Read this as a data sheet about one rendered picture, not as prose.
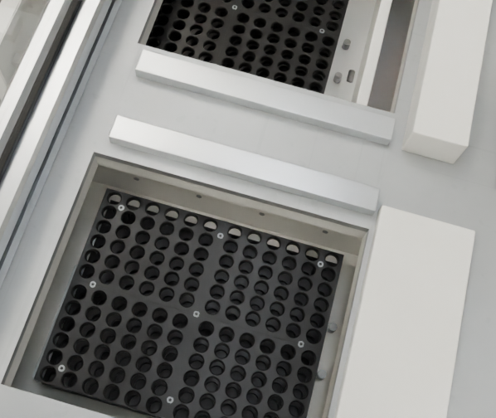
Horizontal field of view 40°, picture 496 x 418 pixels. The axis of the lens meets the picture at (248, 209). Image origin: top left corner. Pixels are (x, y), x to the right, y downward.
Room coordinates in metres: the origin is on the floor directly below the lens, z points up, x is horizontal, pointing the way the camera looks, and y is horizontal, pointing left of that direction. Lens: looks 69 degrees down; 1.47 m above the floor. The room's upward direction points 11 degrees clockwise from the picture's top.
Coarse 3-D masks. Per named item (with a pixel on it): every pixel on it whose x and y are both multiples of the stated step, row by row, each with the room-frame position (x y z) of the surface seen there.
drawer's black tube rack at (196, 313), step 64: (128, 256) 0.16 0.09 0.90; (192, 256) 0.17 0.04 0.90; (256, 256) 0.18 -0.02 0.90; (320, 256) 0.19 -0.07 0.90; (128, 320) 0.10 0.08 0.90; (192, 320) 0.12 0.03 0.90; (256, 320) 0.13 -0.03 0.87; (320, 320) 0.14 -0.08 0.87; (64, 384) 0.05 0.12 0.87; (128, 384) 0.05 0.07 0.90; (192, 384) 0.07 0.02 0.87; (256, 384) 0.08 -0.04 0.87
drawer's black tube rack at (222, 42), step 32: (192, 0) 0.44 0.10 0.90; (224, 0) 0.47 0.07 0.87; (256, 0) 0.45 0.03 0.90; (288, 0) 0.46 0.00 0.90; (320, 0) 0.49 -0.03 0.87; (160, 32) 0.41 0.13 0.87; (192, 32) 0.42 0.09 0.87; (224, 32) 0.41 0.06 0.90; (256, 32) 0.44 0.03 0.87; (288, 32) 0.42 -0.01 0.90; (320, 32) 0.43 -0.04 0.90; (224, 64) 0.39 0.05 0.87; (256, 64) 0.38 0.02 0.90; (288, 64) 0.39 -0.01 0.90; (320, 64) 0.41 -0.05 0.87
